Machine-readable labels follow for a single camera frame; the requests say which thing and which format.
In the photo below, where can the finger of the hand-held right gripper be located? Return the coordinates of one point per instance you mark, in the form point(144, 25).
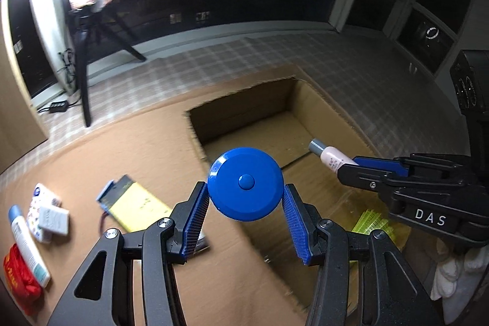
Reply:
point(361, 177)
point(382, 163)

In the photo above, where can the black power strip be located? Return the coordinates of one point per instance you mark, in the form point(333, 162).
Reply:
point(57, 106)

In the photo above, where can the cardboard box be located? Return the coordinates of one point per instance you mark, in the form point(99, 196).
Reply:
point(244, 112)

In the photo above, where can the white bottle with blue cap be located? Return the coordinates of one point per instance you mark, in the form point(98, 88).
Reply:
point(25, 245)

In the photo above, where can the light wooden board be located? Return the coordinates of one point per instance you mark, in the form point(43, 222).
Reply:
point(15, 100)

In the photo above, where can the yellow box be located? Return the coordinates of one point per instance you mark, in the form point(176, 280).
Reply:
point(133, 203)

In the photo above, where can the red bag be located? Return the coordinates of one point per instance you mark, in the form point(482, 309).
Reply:
point(17, 276)

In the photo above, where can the plain white box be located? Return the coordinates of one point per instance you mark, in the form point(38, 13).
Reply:
point(53, 219)

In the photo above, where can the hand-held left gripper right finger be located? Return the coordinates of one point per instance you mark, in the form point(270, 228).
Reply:
point(296, 226)

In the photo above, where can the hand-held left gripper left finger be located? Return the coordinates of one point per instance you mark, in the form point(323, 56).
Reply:
point(195, 223)

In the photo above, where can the white patterned box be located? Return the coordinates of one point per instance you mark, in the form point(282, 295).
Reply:
point(38, 203)

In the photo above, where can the pink tube with grey cap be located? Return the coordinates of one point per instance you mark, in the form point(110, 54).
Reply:
point(332, 158)

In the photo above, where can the yellow-green packet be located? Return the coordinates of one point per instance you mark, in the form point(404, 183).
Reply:
point(372, 224)

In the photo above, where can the white fluffy cloth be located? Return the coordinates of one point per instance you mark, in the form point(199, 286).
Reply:
point(452, 272)

